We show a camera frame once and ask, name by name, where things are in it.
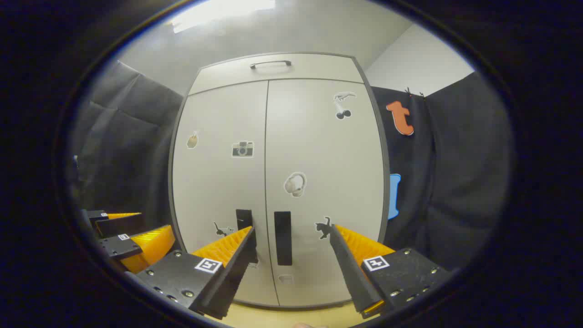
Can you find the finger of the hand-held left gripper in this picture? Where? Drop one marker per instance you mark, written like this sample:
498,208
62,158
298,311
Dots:
120,225
119,246

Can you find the grey double-door shoe cabinet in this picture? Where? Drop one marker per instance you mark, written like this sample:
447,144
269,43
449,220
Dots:
386,173

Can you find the grey cabinet drawer front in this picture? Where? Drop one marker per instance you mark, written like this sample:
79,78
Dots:
314,68

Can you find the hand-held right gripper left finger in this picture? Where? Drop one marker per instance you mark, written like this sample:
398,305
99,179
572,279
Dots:
232,273

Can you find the grey cabinet door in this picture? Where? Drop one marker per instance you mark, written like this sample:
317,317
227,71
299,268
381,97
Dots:
337,159
218,182

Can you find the black backdrop cloth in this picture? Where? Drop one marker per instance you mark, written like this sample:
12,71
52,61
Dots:
127,150
455,182

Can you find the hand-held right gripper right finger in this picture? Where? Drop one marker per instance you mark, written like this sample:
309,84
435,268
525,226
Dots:
350,273

